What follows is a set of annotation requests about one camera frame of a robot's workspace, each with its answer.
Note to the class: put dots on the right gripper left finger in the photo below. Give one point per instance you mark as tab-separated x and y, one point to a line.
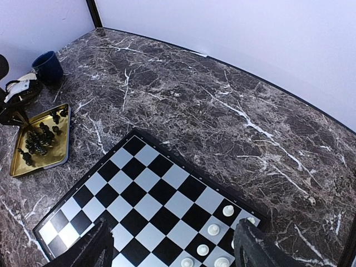
95	248

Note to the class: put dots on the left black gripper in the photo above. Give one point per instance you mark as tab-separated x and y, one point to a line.
12	113

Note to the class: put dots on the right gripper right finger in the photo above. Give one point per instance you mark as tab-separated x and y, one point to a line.
252	248

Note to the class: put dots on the gold square tray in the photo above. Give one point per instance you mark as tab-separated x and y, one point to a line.
41	142

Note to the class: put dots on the black silver chess board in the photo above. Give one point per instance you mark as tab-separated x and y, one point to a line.
142	191

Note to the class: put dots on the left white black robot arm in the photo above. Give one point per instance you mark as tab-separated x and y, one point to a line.
4	72

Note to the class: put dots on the pile of black chess pieces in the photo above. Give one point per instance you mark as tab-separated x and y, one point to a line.
40	136

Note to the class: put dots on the white chess pieces row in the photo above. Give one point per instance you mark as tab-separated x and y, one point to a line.
207	235

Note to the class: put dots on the dark blue mug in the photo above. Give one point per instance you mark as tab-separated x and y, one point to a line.
48	69

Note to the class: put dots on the left black frame post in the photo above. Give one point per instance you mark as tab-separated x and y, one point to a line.
94	13

